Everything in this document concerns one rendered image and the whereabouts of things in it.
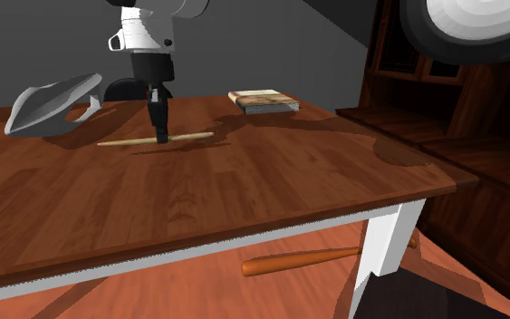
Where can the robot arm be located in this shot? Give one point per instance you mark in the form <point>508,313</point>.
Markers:
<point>148,31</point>

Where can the white curved shell-shaped object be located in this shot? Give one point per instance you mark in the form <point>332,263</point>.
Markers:
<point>38,106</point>

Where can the wooden table with white legs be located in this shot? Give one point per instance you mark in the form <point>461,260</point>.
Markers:
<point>237,185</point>

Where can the thin wooden stick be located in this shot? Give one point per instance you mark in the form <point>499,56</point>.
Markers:
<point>122,142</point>

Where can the wooden baseball bat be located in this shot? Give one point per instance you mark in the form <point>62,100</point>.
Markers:
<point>294,260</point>

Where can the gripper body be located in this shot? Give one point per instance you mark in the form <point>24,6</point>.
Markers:
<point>152,68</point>

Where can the black rounded object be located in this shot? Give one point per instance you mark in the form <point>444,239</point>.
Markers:
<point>122,90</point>

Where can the dark wooden cabinet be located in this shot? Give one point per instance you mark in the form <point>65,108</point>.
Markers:
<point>480,145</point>

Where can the pale wood-patterned book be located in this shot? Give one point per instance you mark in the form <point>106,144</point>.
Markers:
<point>261,100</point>

